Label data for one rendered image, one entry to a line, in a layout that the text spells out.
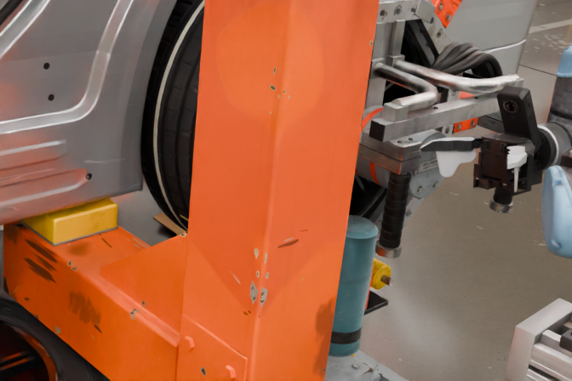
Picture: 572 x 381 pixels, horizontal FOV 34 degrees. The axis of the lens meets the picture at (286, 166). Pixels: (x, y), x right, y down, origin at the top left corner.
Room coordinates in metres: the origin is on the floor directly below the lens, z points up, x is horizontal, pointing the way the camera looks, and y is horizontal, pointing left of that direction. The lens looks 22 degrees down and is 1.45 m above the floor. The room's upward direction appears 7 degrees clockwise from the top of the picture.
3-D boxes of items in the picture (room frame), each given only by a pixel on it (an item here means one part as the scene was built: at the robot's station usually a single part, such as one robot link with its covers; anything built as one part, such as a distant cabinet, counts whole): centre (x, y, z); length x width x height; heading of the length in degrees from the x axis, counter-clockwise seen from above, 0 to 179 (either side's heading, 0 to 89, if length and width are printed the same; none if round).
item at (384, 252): (1.43, -0.19, 0.83); 0.04 x 0.04 x 0.16
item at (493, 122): (1.69, -0.40, 0.93); 0.09 x 0.05 x 0.05; 46
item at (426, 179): (1.66, -0.19, 0.85); 0.21 x 0.14 x 0.14; 46
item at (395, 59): (1.70, -0.29, 1.03); 0.19 x 0.18 x 0.11; 46
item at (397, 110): (1.56, -0.16, 1.03); 0.19 x 0.18 x 0.11; 46
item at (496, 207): (1.67, -0.42, 0.83); 0.04 x 0.04 x 0.16
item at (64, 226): (1.53, 0.39, 0.71); 0.14 x 0.14 x 0.05; 46
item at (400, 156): (1.45, -0.17, 0.93); 0.09 x 0.05 x 0.05; 46
